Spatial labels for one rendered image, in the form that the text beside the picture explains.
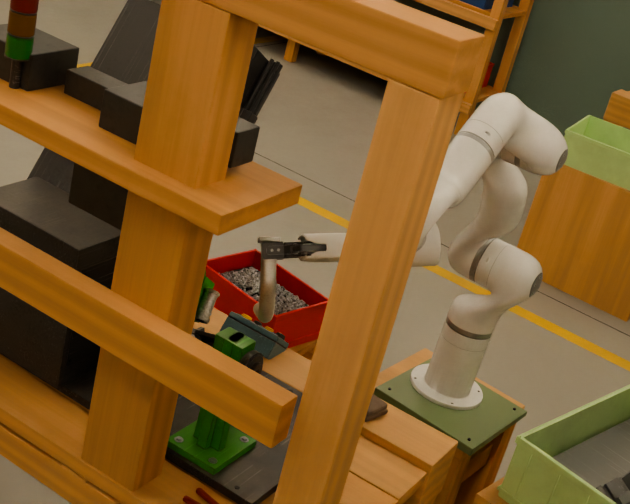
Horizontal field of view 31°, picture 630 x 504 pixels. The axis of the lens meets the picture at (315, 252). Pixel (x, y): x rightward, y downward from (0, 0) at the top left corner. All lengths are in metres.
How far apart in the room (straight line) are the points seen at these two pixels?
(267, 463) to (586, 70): 5.83
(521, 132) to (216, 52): 0.75
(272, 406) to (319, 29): 0.63
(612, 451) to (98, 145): 1.55
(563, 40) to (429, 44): 6.31
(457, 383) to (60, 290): 1.11
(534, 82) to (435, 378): 5.39
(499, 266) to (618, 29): 5.24
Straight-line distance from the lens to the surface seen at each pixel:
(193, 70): 1.88
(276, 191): 1.99
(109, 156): 1.99
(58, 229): 2.38
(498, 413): 2.87
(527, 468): 2.64
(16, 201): 2.47
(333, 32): 1.72
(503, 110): 2.27
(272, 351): 2.72
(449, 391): 2.82
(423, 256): 2.11
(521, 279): 2.65
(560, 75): 7.97
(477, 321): 2.73
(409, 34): 1.66
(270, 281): 2.09
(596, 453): 2.91
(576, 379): 5.06
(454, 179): 2.17
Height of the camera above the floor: 2.30
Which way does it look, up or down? 25 degrees down
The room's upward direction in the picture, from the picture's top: 15 degrees clockwise
